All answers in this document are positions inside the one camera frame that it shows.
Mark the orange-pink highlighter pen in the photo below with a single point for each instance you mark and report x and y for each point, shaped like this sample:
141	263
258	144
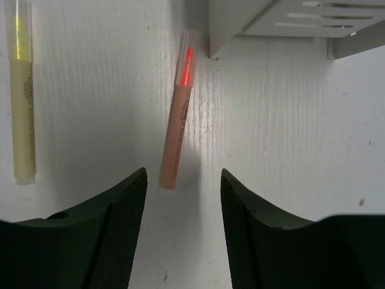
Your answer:
182	88

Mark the white desk organizer box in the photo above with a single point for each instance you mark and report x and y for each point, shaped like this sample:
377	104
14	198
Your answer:
350	26

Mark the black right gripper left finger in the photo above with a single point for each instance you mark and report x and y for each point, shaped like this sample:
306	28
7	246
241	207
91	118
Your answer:
90	245

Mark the yellow highlighter pen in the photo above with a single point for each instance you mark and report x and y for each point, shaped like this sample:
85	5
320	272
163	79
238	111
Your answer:
19	44

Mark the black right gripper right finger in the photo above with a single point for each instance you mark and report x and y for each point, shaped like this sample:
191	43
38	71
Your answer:
268	247

